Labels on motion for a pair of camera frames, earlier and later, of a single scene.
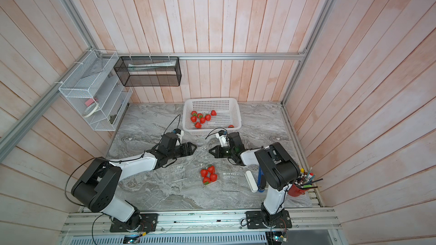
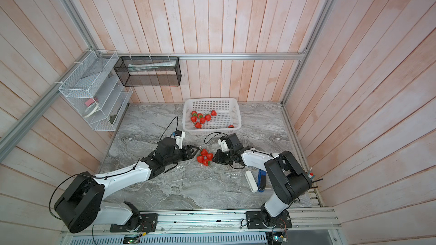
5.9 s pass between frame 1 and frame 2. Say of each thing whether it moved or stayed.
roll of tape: stayed
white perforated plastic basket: stayed
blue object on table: stayed
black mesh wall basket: stayed
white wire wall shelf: stayed
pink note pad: stayed
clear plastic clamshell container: moved
